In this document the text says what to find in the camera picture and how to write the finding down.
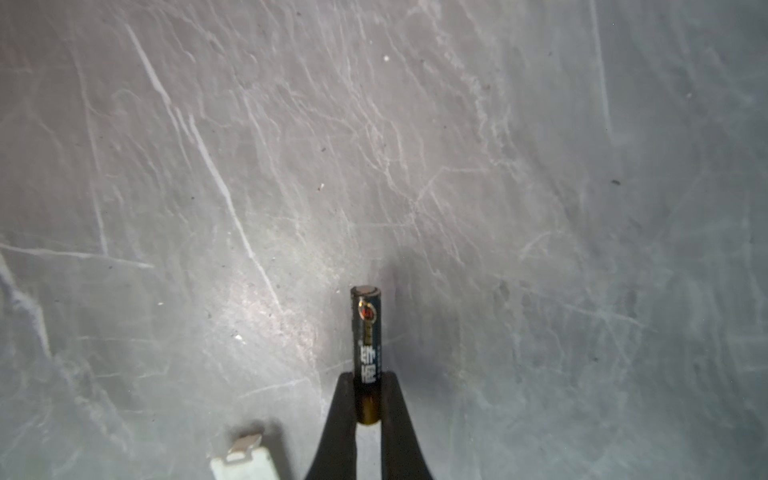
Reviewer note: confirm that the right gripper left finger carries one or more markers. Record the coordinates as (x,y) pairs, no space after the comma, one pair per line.
(336,455)

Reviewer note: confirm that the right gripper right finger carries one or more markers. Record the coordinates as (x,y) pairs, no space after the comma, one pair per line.
(401,454)

